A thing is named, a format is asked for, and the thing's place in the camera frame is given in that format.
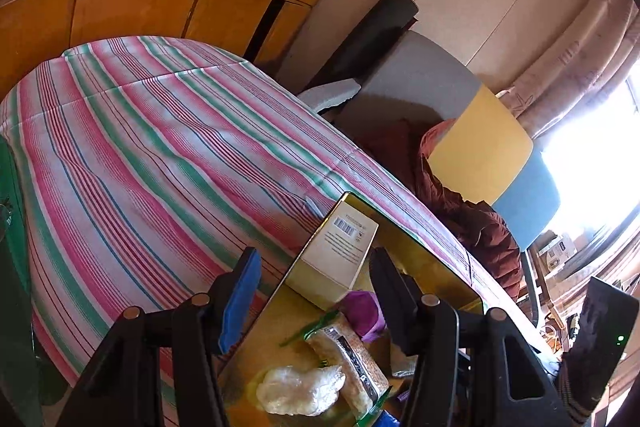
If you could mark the striped bed sheet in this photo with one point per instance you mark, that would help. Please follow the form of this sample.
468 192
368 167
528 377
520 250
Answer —
148 164

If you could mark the white cardboard box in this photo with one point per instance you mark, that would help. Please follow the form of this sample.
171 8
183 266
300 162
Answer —
329 264

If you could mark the dark red down jacket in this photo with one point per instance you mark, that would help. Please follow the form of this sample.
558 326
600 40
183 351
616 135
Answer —
403 149

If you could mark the patterned curtain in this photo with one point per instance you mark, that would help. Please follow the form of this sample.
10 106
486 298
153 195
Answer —
581 69

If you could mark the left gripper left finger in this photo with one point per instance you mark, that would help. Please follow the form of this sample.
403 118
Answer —
231 296

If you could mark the green wrapped rice cracker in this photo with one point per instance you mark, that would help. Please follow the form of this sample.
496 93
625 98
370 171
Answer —
366 387

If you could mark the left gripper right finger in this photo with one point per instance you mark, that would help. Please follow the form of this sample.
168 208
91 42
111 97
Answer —
400 301

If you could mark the purple snack packet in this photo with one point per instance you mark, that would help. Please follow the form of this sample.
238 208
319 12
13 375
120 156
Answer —
363 314

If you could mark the clear white plastic bag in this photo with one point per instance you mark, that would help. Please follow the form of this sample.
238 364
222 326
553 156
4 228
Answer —
286 390

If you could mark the gold metal tin box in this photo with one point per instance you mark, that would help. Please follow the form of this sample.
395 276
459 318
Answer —
287 312

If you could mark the blue Tempo tissue pack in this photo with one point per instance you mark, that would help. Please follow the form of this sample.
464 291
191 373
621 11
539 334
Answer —
386 419

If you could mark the multicolour fabric chair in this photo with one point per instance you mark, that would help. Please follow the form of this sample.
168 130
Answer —
470 141

